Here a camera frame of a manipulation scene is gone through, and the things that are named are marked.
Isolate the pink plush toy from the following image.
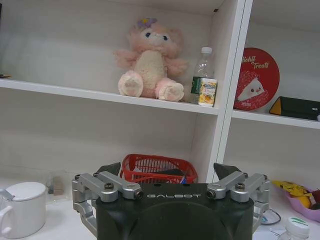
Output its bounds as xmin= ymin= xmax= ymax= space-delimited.
xmin=113 ymin=17 xmax=189 ymax=102

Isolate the yellow cartoon snack packet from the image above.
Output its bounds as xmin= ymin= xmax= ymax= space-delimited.
xmin=271 ymin=179 xmax=314 ymax=199

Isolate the yellow toy fruit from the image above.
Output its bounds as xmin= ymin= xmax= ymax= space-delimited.
xmin=298 ymin=195 xmax=313 ymax=209

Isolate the black yellow triangular box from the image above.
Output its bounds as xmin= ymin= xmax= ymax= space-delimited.
xmin=268 ymin=96 xmax=320 ymax=122

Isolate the purple plastic tray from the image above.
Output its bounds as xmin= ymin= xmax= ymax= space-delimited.
xmin=272 ymin=180 xmax=320 ymax=223

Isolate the red plastic basket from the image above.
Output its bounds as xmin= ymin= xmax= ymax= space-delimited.
xmin=119 ymin=153 xmax=199 ymax=185

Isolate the clear acrylic box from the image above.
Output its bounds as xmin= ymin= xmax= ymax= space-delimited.
xmin=45 ymin=169 xmax=74 ymax=196

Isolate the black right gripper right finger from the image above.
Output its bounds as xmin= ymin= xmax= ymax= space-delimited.
xmin=206 ymin=162 xmax=272 ymax=236

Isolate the white shelf unit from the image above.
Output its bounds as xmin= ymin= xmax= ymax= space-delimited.
xmin=0 ymin=0 xmax=320 ymax=186

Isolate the dark red toy fruit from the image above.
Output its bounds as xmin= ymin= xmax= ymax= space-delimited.
xmin=310 ymin=189 xmax=320 ymax=209

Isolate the white lidded ceramic pot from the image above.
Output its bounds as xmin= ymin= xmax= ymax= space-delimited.
xmin=0 ymin=181 xmax=49 ymax=240

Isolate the red round treats tin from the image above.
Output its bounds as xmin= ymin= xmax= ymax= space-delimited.
xmin=233 ymin=47 xmax=281 ymax=112

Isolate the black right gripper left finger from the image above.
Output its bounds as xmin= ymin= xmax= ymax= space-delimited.
xmin=71 ymin=161 xmax=143 ymax=238

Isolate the clear plastic water bottle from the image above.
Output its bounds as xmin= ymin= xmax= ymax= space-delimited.
xmin=190 ymin=46 xmax=216 ymax=105

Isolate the small yellow drink carton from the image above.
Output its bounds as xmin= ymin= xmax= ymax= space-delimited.
xmin=198 ymin=77 xmax=218 ymax=108

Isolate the black item in basket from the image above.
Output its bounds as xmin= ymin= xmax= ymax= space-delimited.
xmin=158 ymin=168 xmax=186 ymax=179

